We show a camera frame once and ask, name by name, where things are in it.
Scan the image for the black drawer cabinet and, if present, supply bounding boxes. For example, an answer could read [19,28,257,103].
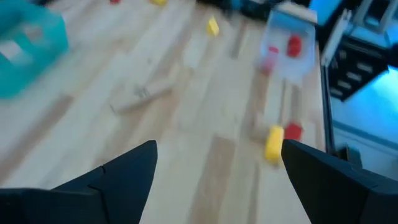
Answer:
[328,37,389,102]

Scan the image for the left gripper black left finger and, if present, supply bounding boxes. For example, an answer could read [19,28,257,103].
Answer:
[0,139,159,224]

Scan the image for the black table frame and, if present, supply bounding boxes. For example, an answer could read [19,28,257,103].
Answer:
[319,58,338,156]

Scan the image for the natural wood block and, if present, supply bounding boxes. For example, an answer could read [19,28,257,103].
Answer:
[0,40,24,65]

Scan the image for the long yellow block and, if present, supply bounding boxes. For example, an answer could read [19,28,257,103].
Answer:
[264,124,285,165]

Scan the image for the red arch block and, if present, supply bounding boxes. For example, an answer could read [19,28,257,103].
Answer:
[285,34,303,58]

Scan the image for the clear plastic bin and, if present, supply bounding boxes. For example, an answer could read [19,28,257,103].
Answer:
[256,2,318,85]

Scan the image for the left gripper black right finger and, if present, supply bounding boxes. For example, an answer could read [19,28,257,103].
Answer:
[280,139,398,224]

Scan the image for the teal plastic bin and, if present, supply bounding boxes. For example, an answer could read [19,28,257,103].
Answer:
[0,0,70,100]

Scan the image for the metal frame strut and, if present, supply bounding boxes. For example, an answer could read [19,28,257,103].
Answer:
[320,8,352,68]

